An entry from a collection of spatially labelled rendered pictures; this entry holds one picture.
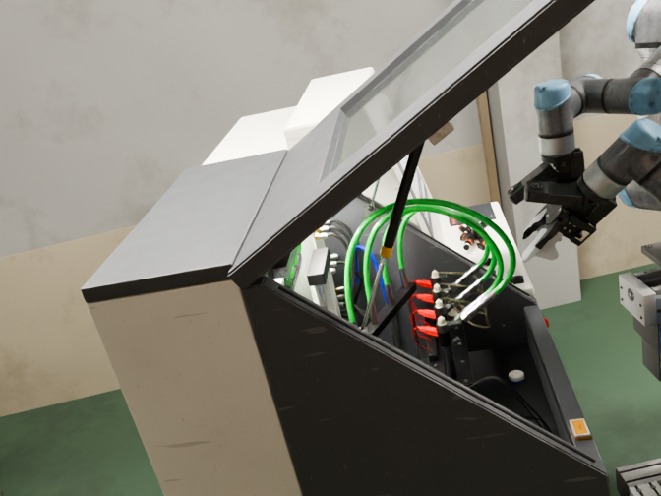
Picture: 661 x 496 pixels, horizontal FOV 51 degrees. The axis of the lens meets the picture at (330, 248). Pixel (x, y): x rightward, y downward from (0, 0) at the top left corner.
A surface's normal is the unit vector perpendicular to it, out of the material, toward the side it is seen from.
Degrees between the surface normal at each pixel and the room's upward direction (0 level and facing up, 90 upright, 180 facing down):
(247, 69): 90
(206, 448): 90
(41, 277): 90
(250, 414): 90
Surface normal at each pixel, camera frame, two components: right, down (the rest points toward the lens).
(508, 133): 0.08, 0.37
